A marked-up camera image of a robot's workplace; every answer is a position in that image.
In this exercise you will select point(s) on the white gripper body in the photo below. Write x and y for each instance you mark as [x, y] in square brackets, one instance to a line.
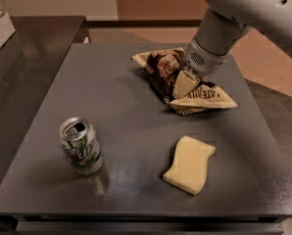
[203, 63]

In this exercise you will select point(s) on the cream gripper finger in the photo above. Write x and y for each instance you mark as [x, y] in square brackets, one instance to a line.
[186, 81]

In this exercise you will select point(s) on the brown sea salt chip bag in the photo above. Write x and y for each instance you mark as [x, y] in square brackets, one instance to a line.
[163, 67]

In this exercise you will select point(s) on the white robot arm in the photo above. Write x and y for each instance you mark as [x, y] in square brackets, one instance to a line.
[225, 22]

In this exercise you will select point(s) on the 7up soda can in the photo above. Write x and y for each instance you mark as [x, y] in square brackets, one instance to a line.
[80, 143]

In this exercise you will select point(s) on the yellow sponge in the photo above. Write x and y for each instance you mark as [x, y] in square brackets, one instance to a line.
[189, 168]

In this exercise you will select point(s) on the dark side counter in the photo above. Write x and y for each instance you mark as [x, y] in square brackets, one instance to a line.
[29, 62]

